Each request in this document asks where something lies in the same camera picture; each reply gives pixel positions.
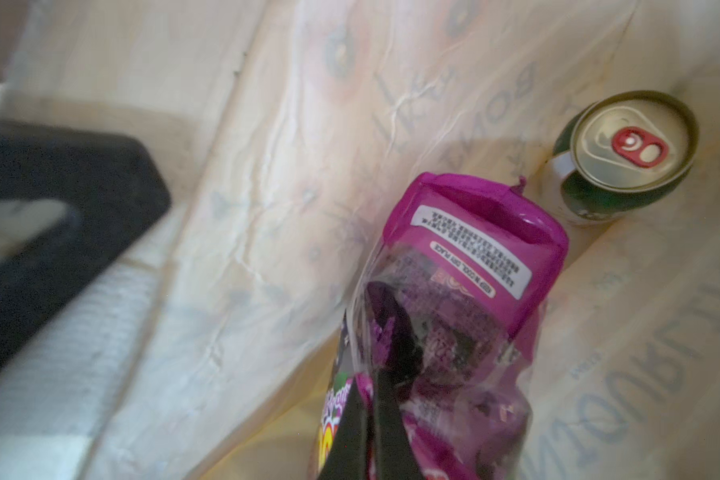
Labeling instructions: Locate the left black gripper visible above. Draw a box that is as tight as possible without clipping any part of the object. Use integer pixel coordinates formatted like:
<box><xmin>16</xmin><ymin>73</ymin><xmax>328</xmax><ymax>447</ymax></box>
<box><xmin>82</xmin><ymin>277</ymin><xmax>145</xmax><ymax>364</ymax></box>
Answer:
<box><xmin>0</xmin><ymin>119</ymin><xmax>172</xmax><ymax>370</ymax></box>

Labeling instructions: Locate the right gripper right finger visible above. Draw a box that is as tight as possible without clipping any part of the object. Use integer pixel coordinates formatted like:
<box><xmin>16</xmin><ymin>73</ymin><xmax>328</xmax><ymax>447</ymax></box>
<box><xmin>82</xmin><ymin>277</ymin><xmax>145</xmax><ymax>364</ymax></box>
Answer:
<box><xmin>365</xmin><ymin>281</ymin><xmax>423</xmax><ymax>479</ymax></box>

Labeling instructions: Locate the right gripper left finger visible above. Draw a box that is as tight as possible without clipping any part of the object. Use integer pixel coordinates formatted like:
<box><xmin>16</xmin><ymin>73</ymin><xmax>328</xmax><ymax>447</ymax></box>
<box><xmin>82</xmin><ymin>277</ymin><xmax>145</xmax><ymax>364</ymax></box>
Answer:
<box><xmin>317</xmin><ymin>377</ymin><xmax>370</xmax><ymax>480</ymax></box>

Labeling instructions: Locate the purple grape candy bag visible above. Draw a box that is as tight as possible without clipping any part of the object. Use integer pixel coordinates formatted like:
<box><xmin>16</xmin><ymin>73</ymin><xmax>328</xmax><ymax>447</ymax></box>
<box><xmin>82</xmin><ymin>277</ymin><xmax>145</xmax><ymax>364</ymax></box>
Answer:
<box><xmin>309</xmin><ymin>173</ymin><xmax>569</xmax><ymax>479</ymax></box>

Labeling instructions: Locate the cream canvas tote bag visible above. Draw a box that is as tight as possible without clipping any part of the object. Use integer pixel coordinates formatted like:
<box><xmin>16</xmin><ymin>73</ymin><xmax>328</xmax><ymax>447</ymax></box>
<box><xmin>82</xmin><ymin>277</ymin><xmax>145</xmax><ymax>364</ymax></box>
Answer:
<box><xmin>0</xmin><ymin>1</ymin><xmax>720</xmax><ymax>479</ymax></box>

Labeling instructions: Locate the green white drink can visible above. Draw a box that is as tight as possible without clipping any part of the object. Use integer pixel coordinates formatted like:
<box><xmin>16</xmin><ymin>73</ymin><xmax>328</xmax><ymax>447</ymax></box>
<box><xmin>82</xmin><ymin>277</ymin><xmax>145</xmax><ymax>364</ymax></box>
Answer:
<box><xmin>538</xmin><ymin>90</ymin><xmax>699</xmax><ymax>225</ymax></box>

